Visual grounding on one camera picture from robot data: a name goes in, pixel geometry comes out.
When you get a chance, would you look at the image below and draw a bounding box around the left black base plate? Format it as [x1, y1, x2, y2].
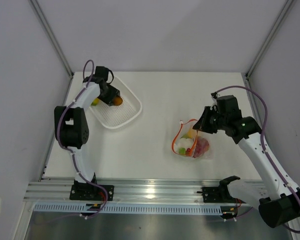
[69, 182, 106, 201]

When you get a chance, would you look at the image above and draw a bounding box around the white slotted cable duct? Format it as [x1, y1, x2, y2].
[33, 202, 236, 216]

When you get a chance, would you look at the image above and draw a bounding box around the brown kiwi fruit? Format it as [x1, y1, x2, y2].
[113, 96, 123, 106]

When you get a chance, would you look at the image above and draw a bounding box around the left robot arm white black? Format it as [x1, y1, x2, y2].
[54, 66, 123, 200]

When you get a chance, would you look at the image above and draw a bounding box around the green yellow mango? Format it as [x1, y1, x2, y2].
[91, 98, 100, 106]

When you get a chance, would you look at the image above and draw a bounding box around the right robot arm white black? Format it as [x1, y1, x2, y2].
[193, 95, 300, 234]

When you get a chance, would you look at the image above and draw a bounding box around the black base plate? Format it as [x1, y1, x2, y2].
[196, 186, 233, 203]
[69, 182, 106, 201]

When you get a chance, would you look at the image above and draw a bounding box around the red grape bunch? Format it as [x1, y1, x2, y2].
[192, 136, 210, 158]

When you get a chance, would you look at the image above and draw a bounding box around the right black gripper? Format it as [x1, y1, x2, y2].
[192, 106, 228, 134]

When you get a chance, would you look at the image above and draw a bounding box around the white cauliflower with leaves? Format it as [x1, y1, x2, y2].
[176, 138, 194, 155]

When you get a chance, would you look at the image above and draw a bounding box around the white perforated plastic basket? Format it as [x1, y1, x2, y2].
[89, 76, 143, 130]

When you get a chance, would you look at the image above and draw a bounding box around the aluminium mounting rail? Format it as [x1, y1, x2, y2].
[23, 177, 268, 204]

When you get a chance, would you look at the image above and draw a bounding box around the clear zip top bag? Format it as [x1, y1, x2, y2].
[171, 118, 212, 160]

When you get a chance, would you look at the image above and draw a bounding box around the orange fruit with leaf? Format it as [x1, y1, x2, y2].
[182, 128, 197, 139]

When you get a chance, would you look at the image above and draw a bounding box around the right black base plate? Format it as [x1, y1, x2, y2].
[196, 186, 233, 203]

